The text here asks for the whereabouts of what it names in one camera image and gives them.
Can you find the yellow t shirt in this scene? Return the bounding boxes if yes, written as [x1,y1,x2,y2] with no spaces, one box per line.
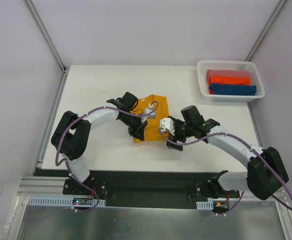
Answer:
[131,94,170,142]

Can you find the white plastic basket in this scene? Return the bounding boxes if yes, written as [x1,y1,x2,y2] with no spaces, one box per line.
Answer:
[197,60,265,103]

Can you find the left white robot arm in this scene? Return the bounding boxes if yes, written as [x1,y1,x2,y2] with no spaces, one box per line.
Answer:
[51,92,152,195]

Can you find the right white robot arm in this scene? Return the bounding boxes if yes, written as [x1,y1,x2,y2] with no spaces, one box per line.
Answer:
[159,105,289,200]

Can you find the blue rolled t shirt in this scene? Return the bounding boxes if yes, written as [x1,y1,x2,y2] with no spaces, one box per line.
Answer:
[209,83,257,96]

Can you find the pink rolled t shirt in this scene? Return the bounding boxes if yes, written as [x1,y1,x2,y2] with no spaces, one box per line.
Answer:
[206,69,251,79]

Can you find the orange rolled t shirt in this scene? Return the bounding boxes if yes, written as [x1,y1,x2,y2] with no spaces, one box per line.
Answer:
[208,76,251,86]

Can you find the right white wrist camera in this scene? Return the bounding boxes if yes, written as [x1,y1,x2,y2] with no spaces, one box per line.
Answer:
[159,117,175,136]

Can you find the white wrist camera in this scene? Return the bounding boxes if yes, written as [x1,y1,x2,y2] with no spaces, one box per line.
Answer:
[140,107,157,123]
[159,117,175,136]

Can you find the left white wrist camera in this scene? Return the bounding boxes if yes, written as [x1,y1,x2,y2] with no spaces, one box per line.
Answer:
[140,107,157,123]

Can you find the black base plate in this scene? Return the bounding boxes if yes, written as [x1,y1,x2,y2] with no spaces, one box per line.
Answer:
[62,171,241,208]

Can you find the right white cable duct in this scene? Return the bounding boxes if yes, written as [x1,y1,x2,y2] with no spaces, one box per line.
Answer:
[196,200,214,211]

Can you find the white cable duct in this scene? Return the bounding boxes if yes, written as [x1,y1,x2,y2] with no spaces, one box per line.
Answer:
[196,200,214,211]
[28,196,106,208]

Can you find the left white cable duct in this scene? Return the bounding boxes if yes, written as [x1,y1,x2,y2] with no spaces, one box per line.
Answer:
[28,196,106,208]

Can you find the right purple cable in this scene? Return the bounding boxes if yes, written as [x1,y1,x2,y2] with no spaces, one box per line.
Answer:
[158,127,292,212]

